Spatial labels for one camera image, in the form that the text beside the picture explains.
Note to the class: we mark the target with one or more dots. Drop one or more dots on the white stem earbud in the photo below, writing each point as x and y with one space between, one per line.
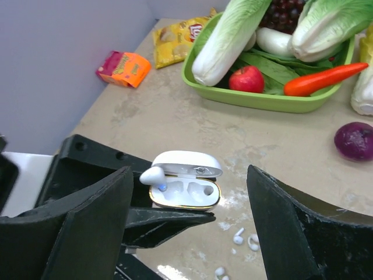
238 239
154 176

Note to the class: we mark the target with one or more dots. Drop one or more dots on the red apple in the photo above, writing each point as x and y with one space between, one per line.
247 79

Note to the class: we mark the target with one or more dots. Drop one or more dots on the green lettuce head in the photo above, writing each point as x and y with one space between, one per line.
324 25

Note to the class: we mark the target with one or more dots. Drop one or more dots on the dark purple grapes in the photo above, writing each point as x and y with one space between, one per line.
283 15

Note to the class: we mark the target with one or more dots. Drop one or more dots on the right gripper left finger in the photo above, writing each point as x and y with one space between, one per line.
75 237

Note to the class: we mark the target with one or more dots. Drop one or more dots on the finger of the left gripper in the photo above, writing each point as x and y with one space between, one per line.
150 227
82 162

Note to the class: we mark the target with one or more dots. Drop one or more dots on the long napa cabbage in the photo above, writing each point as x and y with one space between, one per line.
237 24

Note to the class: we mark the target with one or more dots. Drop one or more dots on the white clip earbud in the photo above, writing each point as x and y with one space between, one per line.
220 274
253 242

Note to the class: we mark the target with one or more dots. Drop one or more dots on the white radish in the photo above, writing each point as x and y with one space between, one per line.
271 41

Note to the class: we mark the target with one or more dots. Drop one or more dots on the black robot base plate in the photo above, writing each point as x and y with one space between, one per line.
128 267

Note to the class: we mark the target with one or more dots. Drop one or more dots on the yellow cabbage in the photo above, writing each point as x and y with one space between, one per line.
361 98

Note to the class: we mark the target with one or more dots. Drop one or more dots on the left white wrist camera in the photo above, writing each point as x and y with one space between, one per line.
22 178

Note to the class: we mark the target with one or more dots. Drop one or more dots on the purple onion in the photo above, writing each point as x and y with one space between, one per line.
354 141

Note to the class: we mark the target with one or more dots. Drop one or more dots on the orange carrot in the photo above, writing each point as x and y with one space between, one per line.
306 85

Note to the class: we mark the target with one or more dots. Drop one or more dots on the pink orange snack box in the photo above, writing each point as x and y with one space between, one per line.
125 69

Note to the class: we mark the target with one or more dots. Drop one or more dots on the white clip earbud near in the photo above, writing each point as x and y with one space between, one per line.
220 274

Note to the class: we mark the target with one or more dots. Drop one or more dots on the green plastic tray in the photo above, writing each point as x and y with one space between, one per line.
269 102

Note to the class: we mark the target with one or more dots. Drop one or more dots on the white gold-rimmed charging case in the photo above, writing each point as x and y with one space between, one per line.
190 180

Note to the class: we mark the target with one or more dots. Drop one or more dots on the yellow Lays chips bag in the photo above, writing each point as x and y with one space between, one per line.
173 42

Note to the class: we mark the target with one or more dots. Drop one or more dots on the green leafy vegetable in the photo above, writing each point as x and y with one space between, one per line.
277 70

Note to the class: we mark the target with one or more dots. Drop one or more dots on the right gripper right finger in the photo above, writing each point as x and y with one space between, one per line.
303 237

